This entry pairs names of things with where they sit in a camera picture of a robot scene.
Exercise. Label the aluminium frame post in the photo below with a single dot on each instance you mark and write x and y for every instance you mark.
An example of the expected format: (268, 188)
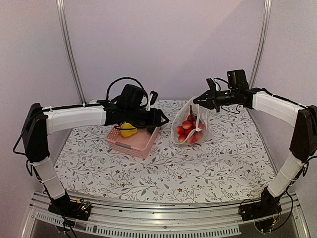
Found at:
(68, 48)
(261, 42)

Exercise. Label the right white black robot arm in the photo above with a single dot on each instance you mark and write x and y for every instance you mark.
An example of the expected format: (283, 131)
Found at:
(287, 124)

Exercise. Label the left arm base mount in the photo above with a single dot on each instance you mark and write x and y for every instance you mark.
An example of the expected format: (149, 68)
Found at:
(64, 206)

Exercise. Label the green toy pepper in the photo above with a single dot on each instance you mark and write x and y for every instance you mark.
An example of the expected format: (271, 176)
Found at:
(150, 130)

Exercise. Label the left aluminium frame post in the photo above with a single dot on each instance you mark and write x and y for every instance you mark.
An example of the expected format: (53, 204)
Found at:
(68, 48)

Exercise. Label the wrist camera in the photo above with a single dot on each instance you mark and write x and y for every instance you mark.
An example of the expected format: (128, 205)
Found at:
(236, 80)
(135, 97)

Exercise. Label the right aluminium frame post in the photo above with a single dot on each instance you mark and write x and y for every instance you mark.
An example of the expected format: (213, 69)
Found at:
(261, 42)

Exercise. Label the yellow toy pepper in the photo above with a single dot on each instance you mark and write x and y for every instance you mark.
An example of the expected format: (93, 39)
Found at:
(128, 130)

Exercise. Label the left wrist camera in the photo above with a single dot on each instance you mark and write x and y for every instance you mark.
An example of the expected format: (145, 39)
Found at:
(135, 97)

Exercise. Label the front aluminium rail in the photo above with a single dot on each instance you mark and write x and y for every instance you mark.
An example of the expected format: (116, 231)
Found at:
(115, 218)

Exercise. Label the floral patterned table mat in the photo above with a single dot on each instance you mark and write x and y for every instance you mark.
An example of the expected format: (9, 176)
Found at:
(87, 164)

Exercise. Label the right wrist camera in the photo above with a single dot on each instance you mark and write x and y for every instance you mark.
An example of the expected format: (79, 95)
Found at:
(236, 80)

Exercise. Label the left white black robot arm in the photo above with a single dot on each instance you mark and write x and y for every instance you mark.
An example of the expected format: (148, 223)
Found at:
(43, 121)

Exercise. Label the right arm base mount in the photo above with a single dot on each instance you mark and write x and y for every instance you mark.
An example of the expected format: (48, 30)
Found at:
(260, 210)

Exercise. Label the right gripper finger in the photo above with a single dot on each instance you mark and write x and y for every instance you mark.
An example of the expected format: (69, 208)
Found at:
(207, 104)
(202, 98)

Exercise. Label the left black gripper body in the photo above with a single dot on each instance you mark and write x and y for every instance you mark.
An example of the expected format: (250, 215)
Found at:
(134, 117)

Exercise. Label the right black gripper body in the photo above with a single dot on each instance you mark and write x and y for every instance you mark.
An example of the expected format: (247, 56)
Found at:
(223, 98)

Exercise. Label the clear zip top bag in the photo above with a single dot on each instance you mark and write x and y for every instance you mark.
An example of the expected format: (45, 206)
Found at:
(205, 120)

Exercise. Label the pink plastic basket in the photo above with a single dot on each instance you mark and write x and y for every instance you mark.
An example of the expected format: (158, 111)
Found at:
(137, 145)

